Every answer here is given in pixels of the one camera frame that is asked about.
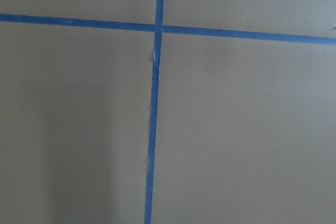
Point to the brown paper table cover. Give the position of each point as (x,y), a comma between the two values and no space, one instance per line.
(245,128)

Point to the vertical blue tape strip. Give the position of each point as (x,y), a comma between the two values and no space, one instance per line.
(157,45)

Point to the horizontal blue tape strip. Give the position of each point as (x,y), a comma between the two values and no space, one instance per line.
(166,29)

